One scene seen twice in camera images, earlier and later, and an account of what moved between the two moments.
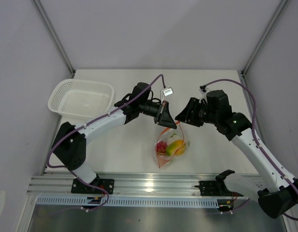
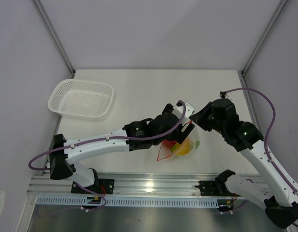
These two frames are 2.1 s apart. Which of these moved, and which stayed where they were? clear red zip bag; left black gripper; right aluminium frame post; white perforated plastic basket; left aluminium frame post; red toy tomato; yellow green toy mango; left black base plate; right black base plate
Moved: clear red zip bag; yellow green toy mango; red toy tomato; left black gripper
Stayed: left aluminium frame post; white perforated plastic basket; left black base plate; right aluminium frame post; right black base plate
